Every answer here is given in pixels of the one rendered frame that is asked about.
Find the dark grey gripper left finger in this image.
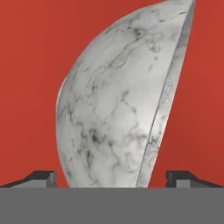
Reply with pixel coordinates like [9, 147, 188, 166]
[0, 170, 58, 189]

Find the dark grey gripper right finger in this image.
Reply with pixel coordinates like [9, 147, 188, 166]
[165, 170, 224, 189]

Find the white marble bowl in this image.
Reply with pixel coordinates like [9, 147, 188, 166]
[55, 0, 197, 189]

